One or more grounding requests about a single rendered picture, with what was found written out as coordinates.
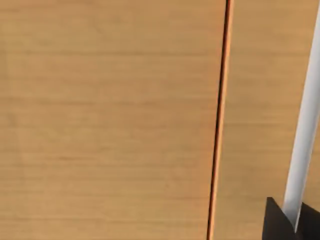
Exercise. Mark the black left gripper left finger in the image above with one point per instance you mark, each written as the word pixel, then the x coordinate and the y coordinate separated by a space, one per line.
pixel 275 222

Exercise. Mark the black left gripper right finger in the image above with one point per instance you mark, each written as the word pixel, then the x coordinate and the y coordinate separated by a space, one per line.
pixel 310 222

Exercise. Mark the wooden door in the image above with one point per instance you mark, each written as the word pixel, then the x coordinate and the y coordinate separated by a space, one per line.
pixel 107 120
pixel 260 105

